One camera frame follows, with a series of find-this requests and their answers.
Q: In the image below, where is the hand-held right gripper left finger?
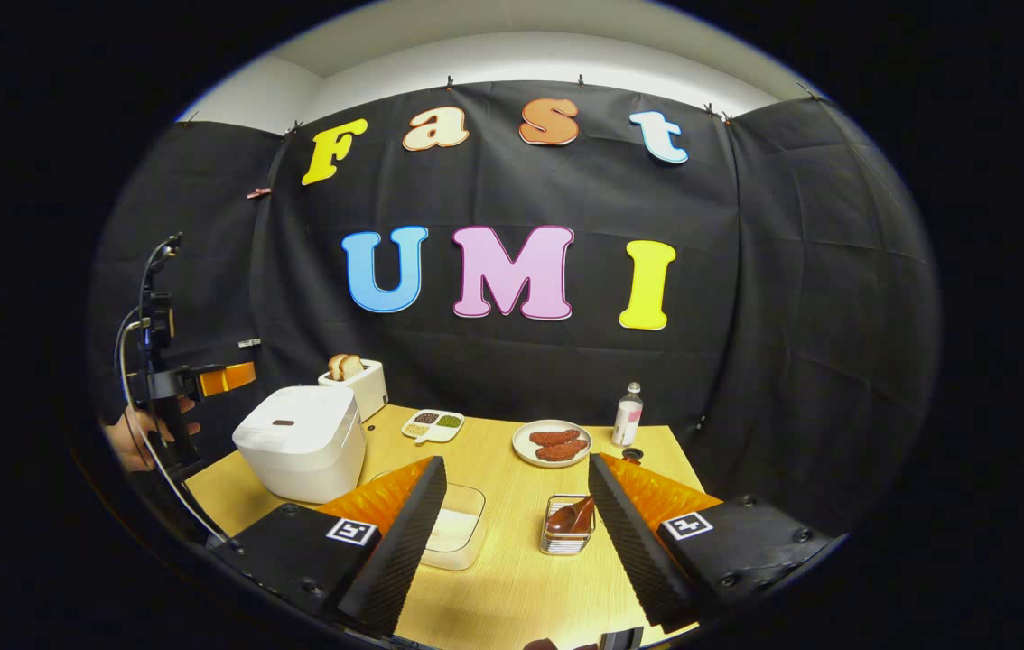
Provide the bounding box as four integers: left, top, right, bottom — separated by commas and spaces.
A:
208, 456, 448, 638

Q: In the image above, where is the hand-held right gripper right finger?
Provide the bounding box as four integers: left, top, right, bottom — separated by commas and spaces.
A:
587, 452, 833, 634

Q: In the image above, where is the white rice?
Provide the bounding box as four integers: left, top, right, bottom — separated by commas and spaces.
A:
426, 508, 479, 553

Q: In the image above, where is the metal wire chopstick holder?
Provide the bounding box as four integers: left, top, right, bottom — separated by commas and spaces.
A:
540, 494, 597, 555

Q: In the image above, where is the brown wooden spoon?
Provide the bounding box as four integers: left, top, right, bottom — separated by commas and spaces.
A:
545, 495, 595, 535

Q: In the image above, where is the white rice cooker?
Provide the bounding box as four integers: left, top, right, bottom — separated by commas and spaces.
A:
232, 385, 367, 505

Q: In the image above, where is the clear plastic rice box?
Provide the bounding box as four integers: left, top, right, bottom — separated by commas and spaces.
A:
368, 469, 487, 571

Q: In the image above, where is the white divided grain dish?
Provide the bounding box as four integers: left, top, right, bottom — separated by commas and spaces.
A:
401, 409, 466, 445

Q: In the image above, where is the clear bottle with pink label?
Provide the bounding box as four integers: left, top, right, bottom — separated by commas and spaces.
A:
611, 381, 644, 447

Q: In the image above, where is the white toaster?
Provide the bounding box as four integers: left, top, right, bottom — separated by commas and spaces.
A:
318, 358, 389, 423

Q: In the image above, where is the white round plate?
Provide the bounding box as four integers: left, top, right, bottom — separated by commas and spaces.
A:
512, 420, 593, 469

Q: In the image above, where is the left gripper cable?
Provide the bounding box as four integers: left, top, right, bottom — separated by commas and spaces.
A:
117, 307, 242, 553

